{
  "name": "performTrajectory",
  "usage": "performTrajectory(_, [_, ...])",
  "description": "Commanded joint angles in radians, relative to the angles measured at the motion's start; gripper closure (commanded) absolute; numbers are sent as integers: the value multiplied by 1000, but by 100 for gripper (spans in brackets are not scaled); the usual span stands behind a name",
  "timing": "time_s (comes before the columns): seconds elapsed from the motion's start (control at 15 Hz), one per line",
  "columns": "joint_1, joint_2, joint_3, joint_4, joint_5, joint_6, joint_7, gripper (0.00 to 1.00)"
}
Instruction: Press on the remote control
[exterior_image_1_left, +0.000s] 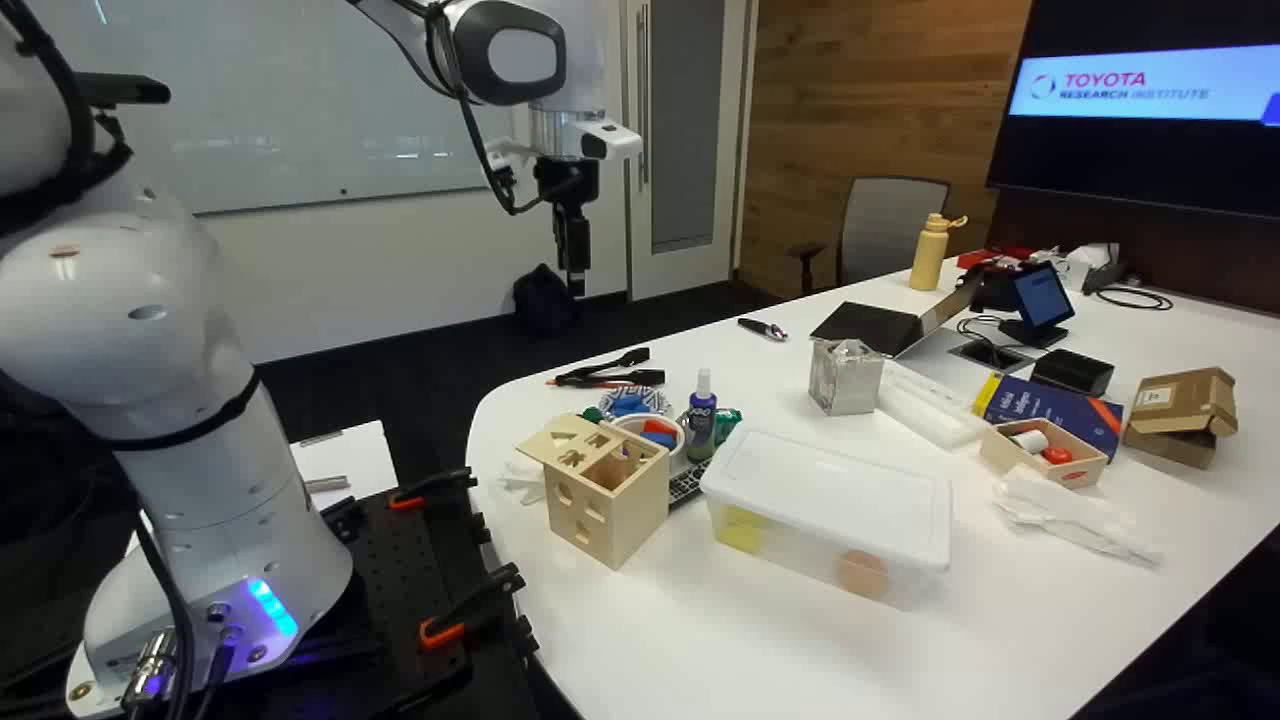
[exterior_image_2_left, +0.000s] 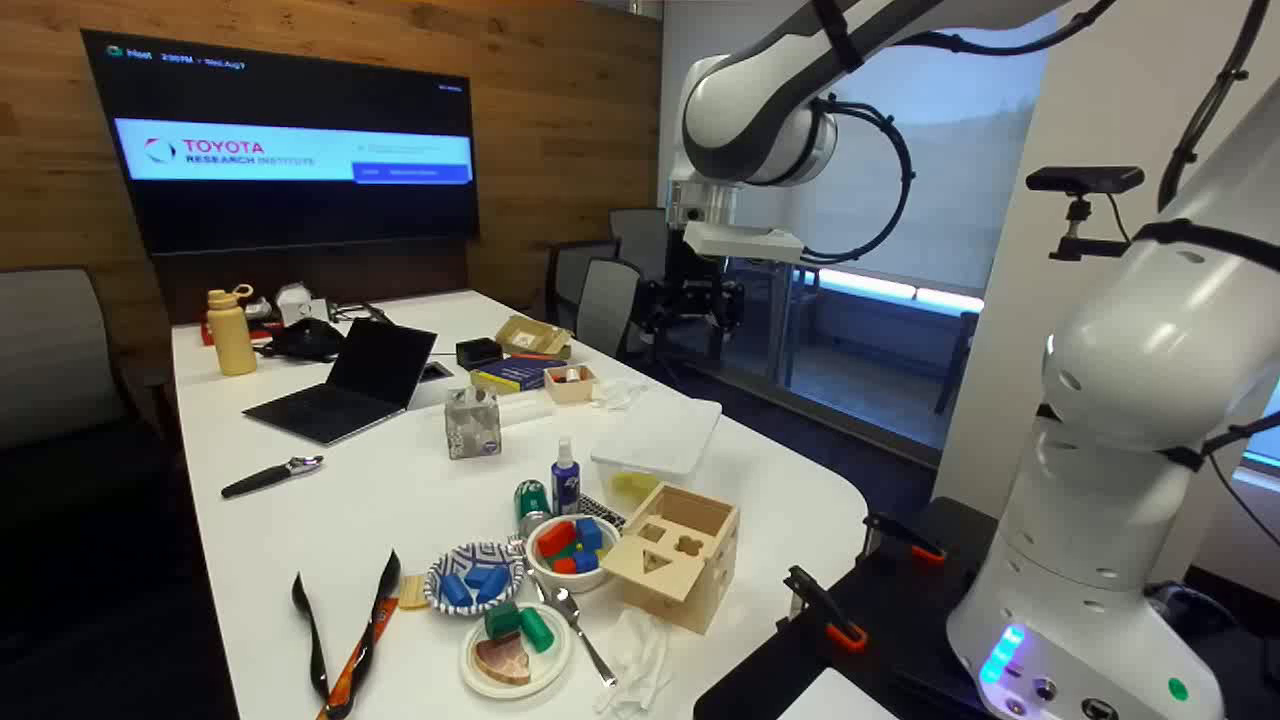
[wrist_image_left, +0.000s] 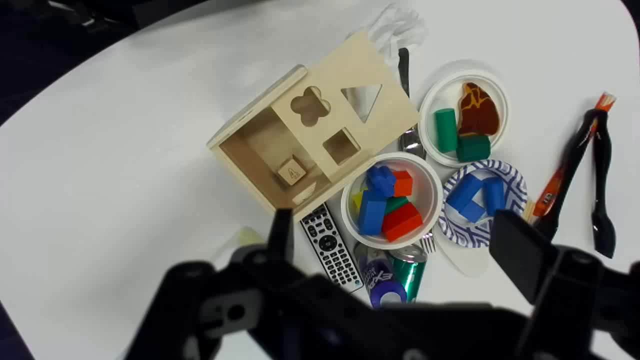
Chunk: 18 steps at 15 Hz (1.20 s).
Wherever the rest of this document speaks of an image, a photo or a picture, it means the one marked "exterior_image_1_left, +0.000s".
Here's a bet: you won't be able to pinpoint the blue book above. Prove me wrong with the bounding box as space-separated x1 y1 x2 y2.
974 371 1123 457

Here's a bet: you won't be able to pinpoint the black camera on stand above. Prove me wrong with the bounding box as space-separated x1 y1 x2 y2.
68 71 171 108

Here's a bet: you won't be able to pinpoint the clear plastic bag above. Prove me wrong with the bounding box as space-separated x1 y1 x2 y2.
992 469 1160 568

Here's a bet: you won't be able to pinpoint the small black pen object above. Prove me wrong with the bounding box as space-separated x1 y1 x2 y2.
737 317 790 343

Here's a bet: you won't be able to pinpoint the wooden shape sorter cube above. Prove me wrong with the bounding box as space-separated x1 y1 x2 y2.
521 416 670 568

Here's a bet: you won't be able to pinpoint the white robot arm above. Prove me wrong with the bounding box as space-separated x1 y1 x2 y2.
0 0 641 720

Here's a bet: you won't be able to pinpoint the bowl with colourful items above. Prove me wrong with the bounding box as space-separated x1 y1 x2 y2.
599 389 683 452

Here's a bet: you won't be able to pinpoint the clear plastic storage box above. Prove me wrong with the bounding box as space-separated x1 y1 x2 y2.
702 430 952 605

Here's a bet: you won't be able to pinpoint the yellow mustard bottle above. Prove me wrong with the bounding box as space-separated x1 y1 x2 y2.
909 212 964 291

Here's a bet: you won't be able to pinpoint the black small box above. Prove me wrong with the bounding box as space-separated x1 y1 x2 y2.
1032 349 1111 398

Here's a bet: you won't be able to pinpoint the black coiled cable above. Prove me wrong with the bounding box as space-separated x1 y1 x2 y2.
1093 280 1180 317

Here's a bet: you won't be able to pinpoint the small black tablet display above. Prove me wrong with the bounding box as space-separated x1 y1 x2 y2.
1001 263 1078 349

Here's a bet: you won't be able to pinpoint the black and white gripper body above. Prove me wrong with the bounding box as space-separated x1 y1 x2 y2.
534 111 643 249

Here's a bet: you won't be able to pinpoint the black bag on floor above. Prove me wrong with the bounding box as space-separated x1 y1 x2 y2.
511 263 576 338

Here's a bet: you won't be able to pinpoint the wall television screen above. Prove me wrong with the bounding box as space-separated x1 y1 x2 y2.
990 0 1280 219

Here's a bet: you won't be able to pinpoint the white foam block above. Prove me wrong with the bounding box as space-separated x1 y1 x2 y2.
880 366 985 450

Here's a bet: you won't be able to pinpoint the grey office chair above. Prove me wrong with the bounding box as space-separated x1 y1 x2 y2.
792 176 952 291

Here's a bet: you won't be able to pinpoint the black mounting base plate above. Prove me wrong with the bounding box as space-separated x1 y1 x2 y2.
217 469 539 720

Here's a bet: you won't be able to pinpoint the wooden tray with items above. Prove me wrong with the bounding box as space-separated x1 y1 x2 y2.
981 416 1107 490

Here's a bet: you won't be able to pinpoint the black tongs with red tip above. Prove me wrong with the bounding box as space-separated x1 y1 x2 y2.
556 349 663 389

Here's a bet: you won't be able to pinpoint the blue capped bottle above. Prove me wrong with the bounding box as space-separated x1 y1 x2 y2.
683 371 715 466

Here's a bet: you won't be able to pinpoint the black remote control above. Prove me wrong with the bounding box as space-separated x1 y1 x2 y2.
670 452 703 509

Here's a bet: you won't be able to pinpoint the small brown cardboard box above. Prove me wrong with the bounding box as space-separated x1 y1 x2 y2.
1123 369 1242 469

